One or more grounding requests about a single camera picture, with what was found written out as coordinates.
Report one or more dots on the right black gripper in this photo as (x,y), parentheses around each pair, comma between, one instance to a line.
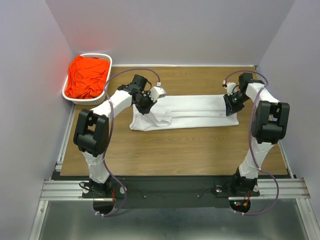
(230,108)

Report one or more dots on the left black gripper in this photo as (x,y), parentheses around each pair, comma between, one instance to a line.
(146,109)

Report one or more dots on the white t shirt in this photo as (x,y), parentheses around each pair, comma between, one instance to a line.
(183,112)

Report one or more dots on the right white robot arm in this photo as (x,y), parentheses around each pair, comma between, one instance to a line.
(268,125)

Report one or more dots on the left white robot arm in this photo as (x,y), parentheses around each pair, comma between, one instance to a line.
(94,128)

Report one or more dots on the white plastic laundry basket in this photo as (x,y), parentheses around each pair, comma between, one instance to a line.
(94,101)

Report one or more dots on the orange t shirt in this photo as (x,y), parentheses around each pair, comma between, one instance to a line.
(86,77)

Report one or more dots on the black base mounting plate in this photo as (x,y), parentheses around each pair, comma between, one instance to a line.
(160,192)

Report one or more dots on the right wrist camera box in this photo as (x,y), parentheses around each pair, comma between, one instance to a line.
(231,87)

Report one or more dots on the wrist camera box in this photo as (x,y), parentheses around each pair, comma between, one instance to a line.
(231,87)
(156,93)

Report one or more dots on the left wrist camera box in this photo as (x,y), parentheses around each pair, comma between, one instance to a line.
(156,93)

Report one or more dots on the aluminium frame rail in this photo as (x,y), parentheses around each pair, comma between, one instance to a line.
(56,190)

